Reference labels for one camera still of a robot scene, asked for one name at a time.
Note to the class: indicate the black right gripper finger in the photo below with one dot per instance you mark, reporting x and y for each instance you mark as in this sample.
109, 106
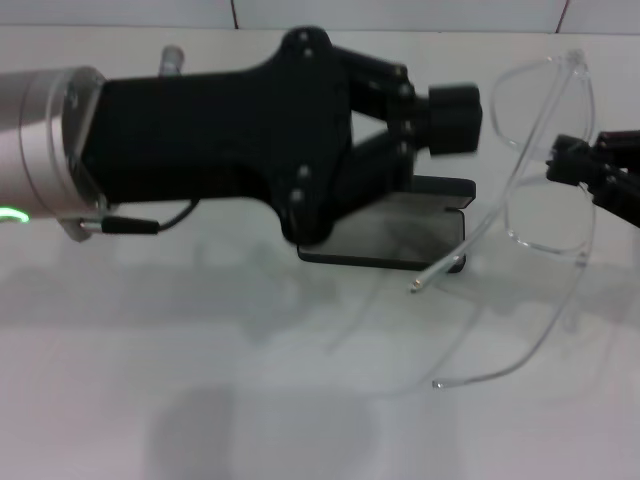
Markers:
572, 147
615, 190

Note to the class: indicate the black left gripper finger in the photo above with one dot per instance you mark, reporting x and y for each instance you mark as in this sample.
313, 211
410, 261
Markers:
452, 107
380, 170

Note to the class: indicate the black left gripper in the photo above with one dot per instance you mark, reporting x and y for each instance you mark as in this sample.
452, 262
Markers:
200, 135

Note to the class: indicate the black glasses case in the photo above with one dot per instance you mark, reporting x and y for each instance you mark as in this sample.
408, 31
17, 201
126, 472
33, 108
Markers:
390, 235

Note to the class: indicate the clear white glasses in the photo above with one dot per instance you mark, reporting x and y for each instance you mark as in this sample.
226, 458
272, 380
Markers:
550, 215

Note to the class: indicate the left gripper connector plug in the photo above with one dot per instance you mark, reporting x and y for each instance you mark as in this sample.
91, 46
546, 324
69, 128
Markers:
172, 60

